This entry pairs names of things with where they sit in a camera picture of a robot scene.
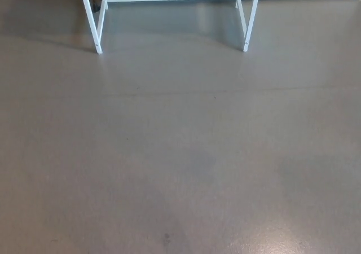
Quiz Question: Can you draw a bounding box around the white metal table leg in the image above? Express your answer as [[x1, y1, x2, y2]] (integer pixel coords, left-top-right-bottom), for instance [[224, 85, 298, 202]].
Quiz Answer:
[[77, 0, 109, 55], [235, 0, 267, 52]]

